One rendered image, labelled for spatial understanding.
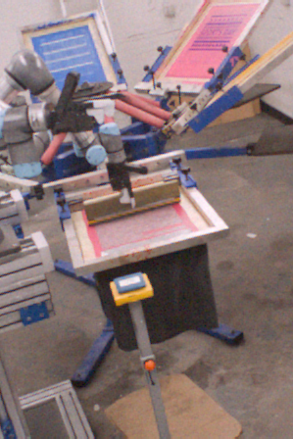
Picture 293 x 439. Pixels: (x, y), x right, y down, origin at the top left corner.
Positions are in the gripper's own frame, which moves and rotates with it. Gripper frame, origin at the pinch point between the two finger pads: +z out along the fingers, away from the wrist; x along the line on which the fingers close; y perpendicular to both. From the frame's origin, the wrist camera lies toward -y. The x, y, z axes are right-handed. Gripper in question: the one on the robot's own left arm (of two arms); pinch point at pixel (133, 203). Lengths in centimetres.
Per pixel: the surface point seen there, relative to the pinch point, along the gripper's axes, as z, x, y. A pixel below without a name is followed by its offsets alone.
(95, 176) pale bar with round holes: -3.9, -36.9, 10.8
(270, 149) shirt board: 7, -38, -74
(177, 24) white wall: -8, -428, -124
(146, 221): 5.0, 11.7, -2.4
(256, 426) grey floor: 101, 35, -25
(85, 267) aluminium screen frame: 2, 45, 26
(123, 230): 4.7, 14.6, 7.7
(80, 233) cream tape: 4.1, 6.4, 24.6
